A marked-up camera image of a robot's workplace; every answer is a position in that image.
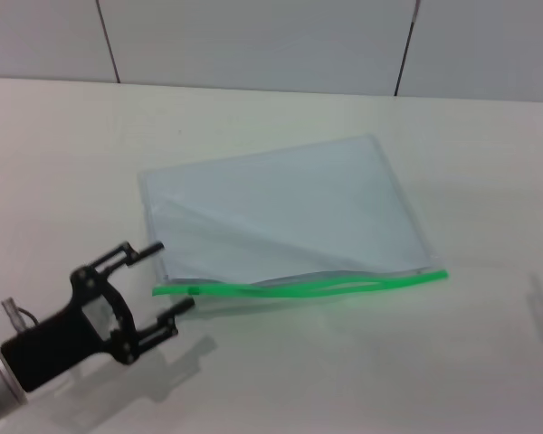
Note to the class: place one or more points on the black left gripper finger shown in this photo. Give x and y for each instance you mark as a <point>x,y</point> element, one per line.
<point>163,327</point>
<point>129,255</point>

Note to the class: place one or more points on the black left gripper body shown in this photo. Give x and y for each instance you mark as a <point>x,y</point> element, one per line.
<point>59,336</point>

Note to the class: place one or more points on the transparent green-zipper document bag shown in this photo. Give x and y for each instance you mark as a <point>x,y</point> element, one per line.
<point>276,212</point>

